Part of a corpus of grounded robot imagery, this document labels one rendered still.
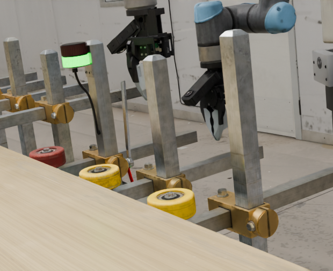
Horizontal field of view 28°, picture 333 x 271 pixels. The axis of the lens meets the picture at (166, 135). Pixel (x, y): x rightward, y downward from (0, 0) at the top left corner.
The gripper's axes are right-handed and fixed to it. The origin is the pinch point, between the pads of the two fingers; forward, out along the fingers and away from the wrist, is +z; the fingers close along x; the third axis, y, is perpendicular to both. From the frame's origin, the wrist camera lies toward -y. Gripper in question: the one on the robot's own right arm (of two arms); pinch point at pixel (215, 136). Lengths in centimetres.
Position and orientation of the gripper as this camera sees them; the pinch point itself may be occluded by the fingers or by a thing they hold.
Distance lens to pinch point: 181.0
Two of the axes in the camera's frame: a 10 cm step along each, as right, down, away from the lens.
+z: 1.2, 9.6, 2.4
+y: 8.2, -2.3, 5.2
